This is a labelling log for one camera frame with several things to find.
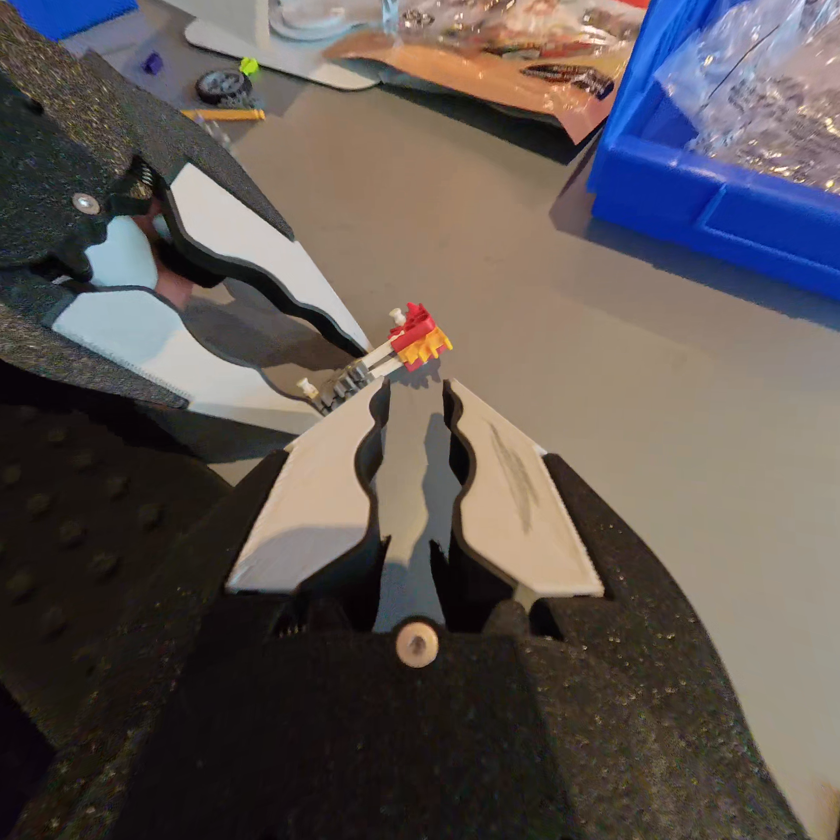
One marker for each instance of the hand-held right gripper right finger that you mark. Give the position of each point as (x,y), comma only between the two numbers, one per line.
(525,525)

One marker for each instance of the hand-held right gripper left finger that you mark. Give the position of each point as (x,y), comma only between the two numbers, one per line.
(308,512)

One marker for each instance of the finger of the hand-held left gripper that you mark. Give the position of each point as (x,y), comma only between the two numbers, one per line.
(262,249)
(144,341)

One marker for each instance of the blue plastic container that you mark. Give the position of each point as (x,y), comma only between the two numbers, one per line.
(65,13)

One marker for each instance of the white toy rod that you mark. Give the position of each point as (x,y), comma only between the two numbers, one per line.
(307,387)

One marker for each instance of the grey red yellow toy assembly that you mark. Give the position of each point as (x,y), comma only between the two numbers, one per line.
(420,341)

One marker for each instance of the person's left hand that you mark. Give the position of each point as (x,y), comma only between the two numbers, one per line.
(174,289)

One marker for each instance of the purple toy connector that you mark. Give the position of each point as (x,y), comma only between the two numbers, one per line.
(152,62)

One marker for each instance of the yellow toy rod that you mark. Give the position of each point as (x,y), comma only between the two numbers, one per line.
(223,115)

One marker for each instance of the grey toy connector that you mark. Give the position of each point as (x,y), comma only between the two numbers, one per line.
(249,102)

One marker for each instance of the toy wheel with grey hub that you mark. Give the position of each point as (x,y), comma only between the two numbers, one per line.
(223,85)

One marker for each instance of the green toy connector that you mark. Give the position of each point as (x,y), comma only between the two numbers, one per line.
(248,65)

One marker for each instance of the instruction sheet on white stand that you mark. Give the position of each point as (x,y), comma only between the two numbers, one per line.
(262,39)

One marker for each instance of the toy parts bag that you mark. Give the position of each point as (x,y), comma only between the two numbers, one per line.
(459,65)

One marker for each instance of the blue plastic bin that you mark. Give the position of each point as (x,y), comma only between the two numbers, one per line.
(656,197)

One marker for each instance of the clear plastic bag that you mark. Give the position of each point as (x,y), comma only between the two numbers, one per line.
(754,98)

